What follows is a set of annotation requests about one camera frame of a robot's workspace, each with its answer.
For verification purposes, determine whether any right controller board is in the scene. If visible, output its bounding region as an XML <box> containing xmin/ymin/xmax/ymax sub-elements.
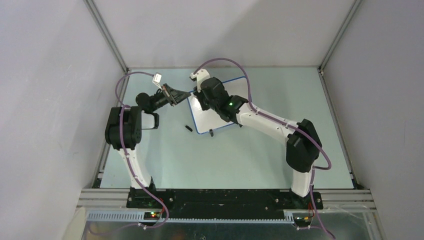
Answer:
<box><xmin>293</xmin><ymin>216</ymin><xmax>313</xmax><ymax>226</ymax></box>

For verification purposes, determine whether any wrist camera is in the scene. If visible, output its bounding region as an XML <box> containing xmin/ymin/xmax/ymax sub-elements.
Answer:
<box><xmin>152</xmin><ymin>72</ymin><xmax>162</xmax><ymax>89</ymax></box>
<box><xmin>189</xmin><ymin>68</ymin><xmax>211</xmax><ymax>93</ymax></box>

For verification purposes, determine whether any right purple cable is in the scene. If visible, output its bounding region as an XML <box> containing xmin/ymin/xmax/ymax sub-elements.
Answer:
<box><xmin>193</xmin><ymin>57</ymin><xmax>337</xmax><ymax>240</ymax></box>

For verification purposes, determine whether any black marker cap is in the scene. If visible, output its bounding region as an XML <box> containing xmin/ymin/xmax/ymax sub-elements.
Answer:
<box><xmin>184</xmin><ymin>125</ymin><xmax>193</xmax><ymax>132</ymax></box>

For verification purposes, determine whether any left controller board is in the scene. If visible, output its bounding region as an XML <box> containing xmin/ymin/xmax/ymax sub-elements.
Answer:
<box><xmin>143</xmin><ymin>211</ymin><xmax>162</xmax><ymax>221</ymax></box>

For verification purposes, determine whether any aluminium frame rail front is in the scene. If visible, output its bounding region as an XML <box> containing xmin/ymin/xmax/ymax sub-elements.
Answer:
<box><xmin>76</xmin><ymin>188</ymin><xmax>377</xmax><ymax>213</ymax></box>

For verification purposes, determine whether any grey cable duct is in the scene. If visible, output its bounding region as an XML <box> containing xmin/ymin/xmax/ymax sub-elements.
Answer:
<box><xmin>86</xmin><ymin>210</ymin><xmax>294</xmax><ymax>224</ymax></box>

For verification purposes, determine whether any purple cable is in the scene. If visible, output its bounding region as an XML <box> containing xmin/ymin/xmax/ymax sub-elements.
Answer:
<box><xmin>87</xmin><ymin>71</ymin><xmax>170</xmax><ymax>233</ymax></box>
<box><xmin>193</xmin><ymin>57</ymin><xmax>337</xmax><ymax>240</ymax></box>

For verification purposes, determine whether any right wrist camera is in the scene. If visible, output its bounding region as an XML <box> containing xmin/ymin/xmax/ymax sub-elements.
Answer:
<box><xmin>189</xmin><ymin>68</ymin><xmax>211</xmax><ymax>93</ymax></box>

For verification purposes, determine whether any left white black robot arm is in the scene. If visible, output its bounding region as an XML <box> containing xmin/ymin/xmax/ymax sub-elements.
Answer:
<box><xmin>104</xmin><ymin>83</ymin><xmax>191</xmax><ymax>190</ymax></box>

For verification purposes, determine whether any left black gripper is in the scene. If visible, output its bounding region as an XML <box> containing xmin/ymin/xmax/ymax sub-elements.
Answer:
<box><xmin>150</xmin><ymin>84</ymin><xmax>191</xmax><ymax>113</ymax></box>

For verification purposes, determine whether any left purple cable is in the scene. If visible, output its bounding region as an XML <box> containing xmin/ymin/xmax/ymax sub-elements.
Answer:
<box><xmin>87</xmin><ymin>71</ymin><xmax>170</xmax><ymax>233</ymax></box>

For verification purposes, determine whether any controller board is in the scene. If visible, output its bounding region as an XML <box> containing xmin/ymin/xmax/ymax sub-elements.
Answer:
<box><xmin>143</xmin><ymin>211</ymin><xmax>162</xmax><ymax>221</ymax></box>
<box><xmin>293</xmin><ymin>216</ymin><xmax>313</xmax><ymax>226</ymax></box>

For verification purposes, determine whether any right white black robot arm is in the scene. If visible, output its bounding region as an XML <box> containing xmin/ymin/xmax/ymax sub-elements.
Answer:
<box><xmin>190</xmin><ymin>74</ymin><xmax>322</xmax><ymax>209</ymax></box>

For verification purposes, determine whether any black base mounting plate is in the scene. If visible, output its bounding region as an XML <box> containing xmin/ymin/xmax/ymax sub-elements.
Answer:
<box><xmin>126</xmin><ymin>188</ymin><xmax>324</xmax><ymax>220</ymax></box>

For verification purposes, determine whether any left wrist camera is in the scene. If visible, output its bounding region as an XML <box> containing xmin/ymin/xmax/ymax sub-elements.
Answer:
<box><xmin>152</xmin><ymin>72</ymin><xmax>162</xmax><ymax>89</ymax></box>

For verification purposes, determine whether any blue framed whiteboard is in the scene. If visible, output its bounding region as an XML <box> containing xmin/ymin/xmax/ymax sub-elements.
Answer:
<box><xmin>188</xmin><ymin>77</ymin><xmax>253</xmax><ymax>135</ymax></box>

